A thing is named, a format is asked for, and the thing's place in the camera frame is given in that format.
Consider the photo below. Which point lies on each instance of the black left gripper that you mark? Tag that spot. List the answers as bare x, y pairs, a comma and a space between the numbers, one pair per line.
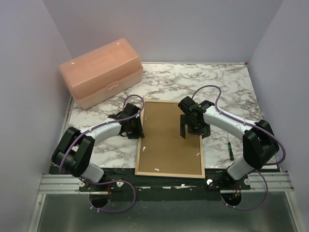
139, 132

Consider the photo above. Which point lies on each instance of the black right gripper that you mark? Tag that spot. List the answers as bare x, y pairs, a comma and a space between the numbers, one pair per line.
204, 130

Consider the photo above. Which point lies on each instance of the brown backing board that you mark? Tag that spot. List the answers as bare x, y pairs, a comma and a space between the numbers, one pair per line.
169, 145

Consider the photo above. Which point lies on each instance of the blue wooden picture frame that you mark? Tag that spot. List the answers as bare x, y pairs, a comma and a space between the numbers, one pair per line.
142, 169

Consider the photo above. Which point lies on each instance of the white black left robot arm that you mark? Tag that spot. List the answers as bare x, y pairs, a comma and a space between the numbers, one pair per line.
74, 150

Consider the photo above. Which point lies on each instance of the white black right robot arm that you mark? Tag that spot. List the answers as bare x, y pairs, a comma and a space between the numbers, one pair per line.
258, 140

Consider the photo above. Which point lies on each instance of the green black screwdriver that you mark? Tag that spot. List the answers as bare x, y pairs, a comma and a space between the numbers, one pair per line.
230, 149

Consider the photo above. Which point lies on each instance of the pink plastic storage box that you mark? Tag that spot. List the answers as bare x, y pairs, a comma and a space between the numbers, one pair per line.
102, 73

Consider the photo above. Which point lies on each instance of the aluminium front rail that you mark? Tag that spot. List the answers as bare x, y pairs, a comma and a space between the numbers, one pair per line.
66, 184

